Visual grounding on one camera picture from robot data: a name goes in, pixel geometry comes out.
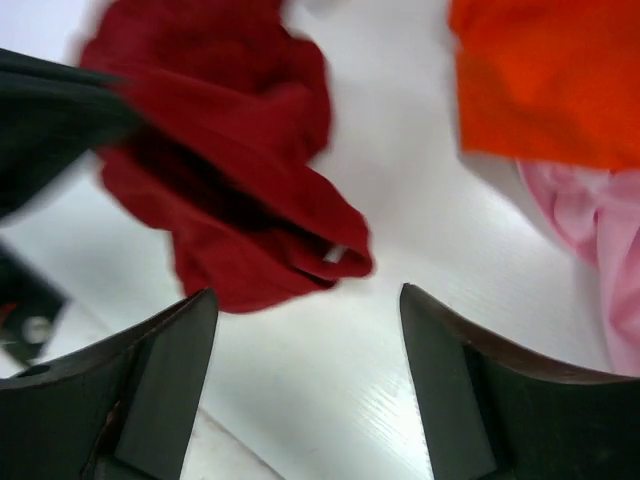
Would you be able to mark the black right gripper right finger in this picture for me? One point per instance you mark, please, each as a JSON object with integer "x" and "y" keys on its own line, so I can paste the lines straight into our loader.
{"x": 493, "y": 409}

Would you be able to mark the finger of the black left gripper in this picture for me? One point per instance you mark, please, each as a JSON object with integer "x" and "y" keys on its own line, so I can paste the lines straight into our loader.
{"x": 51, "y": 114}

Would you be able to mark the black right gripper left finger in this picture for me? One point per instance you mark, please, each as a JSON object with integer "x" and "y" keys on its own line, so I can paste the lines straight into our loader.
{"x": 121, "y": 408}

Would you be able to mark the dark red t shirt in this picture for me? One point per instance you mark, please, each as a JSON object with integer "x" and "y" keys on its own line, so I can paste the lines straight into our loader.
{"x": 234, "y": 109}

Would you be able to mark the pink t shirt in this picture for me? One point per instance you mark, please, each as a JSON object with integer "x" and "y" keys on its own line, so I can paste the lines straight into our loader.
{"x": 596, "y": 214}

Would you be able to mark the orange t shirt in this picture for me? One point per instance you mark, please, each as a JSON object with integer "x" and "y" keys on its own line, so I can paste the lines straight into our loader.
{"x": 549, "y": 80}

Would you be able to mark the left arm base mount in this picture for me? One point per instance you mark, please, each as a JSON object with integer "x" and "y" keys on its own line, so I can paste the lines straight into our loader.
{"x": 30, "y": 308}

